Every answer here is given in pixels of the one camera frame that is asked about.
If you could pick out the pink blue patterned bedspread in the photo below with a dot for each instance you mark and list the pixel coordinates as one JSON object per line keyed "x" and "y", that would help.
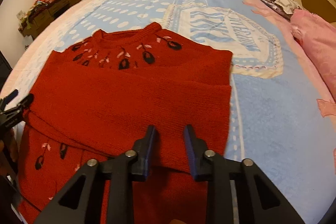
{"x": 277, "y": 92}

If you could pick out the pink pillow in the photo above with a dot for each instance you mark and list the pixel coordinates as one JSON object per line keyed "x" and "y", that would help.
{"x": 317, "y": 39}

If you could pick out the red knitted sweater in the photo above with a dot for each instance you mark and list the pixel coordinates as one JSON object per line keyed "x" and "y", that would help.
{"x": 95, "y": 99}

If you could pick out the dark wooden desk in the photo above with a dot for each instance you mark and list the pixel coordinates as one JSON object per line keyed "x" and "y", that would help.
{"x": 42, "y": 15}

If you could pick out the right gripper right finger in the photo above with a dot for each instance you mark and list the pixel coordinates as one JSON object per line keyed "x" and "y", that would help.
{"x": 195, "y": 149}

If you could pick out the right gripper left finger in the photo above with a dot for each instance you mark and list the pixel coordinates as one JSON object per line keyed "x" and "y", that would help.
{"x": 140, "y": 166}

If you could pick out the black bag by wall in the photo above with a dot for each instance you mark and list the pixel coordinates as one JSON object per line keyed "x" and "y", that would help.
{"x": 5, "y": 70}

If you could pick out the person's left hand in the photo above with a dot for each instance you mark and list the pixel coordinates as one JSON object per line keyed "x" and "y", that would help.
{"x": 9, "y": 155}

